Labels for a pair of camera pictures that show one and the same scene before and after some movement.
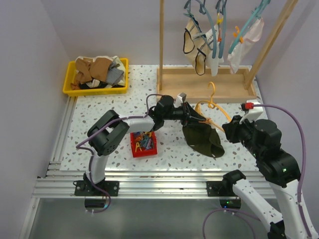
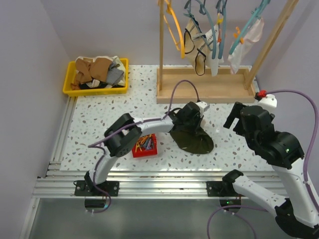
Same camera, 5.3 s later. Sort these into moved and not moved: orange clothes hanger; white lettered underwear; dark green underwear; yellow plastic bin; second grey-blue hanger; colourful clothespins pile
Moved: dark green underwear; orange clothes hanger
Not moved: yellow plastic bin; second grey-blue hanger; white lettered underwear; colourful clothespins pile
